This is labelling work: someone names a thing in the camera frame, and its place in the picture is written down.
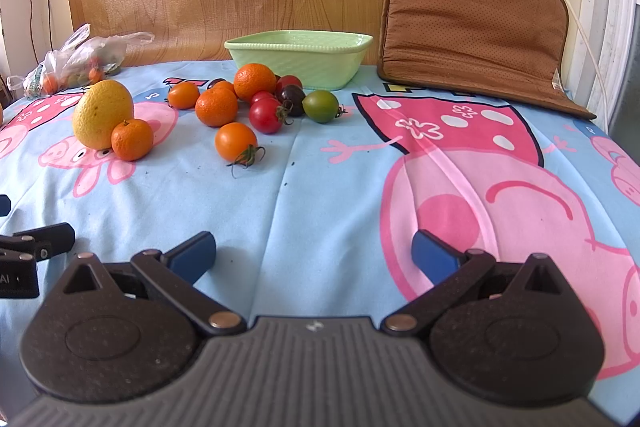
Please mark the small orange mandarin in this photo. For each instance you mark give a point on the small orange mandarin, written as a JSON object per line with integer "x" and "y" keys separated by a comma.
{"x": 132, "y": 139}

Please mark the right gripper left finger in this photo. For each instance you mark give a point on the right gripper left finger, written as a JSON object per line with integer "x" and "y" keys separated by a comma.
{"x": 169, "y": 277}

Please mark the large orange mandarin back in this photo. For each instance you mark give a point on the large orange mandarin back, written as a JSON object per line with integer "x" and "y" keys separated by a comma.
{"x": 253, "y": 78}

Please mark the red cherry tomato front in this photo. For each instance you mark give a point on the red cherry tomato front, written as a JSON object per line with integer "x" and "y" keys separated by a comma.
{"x": 268, "y": 115}

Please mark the red cherry tomato back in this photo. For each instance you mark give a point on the red cherry tomato back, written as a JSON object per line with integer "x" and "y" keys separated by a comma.
{"x": 285, "y": 81}

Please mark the light green ceramic bowl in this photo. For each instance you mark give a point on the light green ceramic bowl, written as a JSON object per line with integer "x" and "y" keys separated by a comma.
{"x": 320, "y": 59}

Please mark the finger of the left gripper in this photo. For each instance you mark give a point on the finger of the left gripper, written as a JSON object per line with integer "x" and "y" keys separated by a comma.
{"x": 42, "y": 243}

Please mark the white window frame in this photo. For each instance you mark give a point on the white window frame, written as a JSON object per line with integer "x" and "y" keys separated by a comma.
{"x": 600, "y": 56}

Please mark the brown padded cushion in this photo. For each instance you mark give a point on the brown padded cushion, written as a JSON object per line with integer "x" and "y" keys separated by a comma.
{"x": 510, "y": 49}

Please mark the orange tomato with stem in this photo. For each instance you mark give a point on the orange tomato with stem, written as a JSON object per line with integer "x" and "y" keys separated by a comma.
{"x": 237, "y": 145}

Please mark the large yellow citrus fruit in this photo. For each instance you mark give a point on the large yellow citrus fruit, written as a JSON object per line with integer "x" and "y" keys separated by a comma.
{"x": 100, "y": 110}

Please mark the small orange tomato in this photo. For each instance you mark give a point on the small orange tomato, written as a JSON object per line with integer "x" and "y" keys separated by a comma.
{"x": 183, "y": 95}

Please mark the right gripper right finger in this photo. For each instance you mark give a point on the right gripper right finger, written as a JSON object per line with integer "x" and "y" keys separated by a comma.
{"x": 456, "y": 276}

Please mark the green tomato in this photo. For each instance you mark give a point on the green tomato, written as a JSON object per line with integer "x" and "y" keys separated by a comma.
{"x": 322, "y": 106}

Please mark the dark purple tomato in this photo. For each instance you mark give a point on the dark purple tomato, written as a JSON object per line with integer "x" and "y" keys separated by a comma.
{"x": 292, "y": 97}

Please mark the red cherry tomato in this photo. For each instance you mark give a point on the red cherry tomato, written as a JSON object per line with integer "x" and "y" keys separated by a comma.
{"x": 268, "y": 115}
{"x": 285, "y": 81}

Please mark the Peppa Pig blue tablecloth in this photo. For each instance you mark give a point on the Peppa Pig blue tablecloth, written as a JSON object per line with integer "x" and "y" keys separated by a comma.
{"x": 323, "y": 223}

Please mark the clear plastic fruit bag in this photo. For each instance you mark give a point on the clear plastic fruit bag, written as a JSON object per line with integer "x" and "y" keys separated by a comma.
{"x": 81, "y": 61}

